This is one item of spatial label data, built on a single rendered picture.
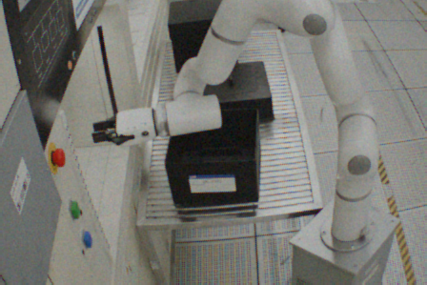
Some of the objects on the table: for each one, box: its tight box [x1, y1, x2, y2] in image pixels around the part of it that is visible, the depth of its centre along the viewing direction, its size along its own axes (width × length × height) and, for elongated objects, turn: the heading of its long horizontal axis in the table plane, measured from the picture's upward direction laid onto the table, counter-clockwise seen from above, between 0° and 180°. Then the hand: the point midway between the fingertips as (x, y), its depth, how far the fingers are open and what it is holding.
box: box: [167, 0, 238, 73], centre depth 256 cm, size 29×29×25 cm
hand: (99, 132), depth 145 cm, fingers open, 4 cm apart
